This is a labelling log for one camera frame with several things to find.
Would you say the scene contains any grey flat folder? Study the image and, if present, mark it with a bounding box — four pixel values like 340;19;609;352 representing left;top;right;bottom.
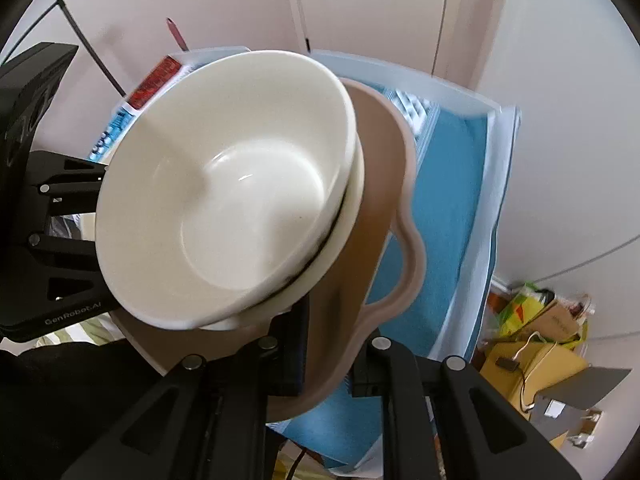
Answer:
530;365;633;436

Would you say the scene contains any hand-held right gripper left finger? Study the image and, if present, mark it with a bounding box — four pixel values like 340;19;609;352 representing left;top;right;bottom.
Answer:
60;297;312;480

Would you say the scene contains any white cable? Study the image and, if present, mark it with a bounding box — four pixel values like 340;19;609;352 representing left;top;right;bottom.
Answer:
510;330;557;411

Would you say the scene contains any black metal stand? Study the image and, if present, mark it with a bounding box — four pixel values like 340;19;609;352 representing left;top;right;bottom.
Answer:
10;0;128;97

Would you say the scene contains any brown paper bag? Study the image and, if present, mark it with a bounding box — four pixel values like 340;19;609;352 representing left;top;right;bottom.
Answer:
530;299;592;347

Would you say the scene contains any cream bowl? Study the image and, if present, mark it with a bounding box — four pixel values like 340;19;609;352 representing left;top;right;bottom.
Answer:
197;140;367;332
95;50;358;331

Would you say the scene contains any tan plastic basin with handles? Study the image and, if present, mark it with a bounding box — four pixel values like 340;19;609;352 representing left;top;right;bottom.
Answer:
107;77;428;423

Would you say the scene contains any pink plastic stick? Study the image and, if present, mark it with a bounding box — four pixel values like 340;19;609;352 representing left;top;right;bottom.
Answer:
166;17;191;53

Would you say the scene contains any green striped blanket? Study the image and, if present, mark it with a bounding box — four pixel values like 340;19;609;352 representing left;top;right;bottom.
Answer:
47;321;123;347

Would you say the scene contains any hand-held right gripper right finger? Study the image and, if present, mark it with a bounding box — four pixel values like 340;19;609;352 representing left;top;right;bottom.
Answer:
350;336;583;480

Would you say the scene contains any green yellow shopping bag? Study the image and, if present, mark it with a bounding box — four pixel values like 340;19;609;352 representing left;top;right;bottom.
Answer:
500;282;557;341

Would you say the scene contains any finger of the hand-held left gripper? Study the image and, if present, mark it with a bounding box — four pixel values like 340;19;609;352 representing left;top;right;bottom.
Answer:
27;151;110;202
28;231;99;273

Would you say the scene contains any yellow cardboard box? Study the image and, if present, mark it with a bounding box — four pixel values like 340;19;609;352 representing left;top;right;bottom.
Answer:
480;339;591;411

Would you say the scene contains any blue patterned tablecloth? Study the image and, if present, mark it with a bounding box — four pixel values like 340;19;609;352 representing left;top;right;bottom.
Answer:
87;55;493;471

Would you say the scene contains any white door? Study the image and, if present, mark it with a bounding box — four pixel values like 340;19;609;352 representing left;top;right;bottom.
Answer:
280;0;511;91

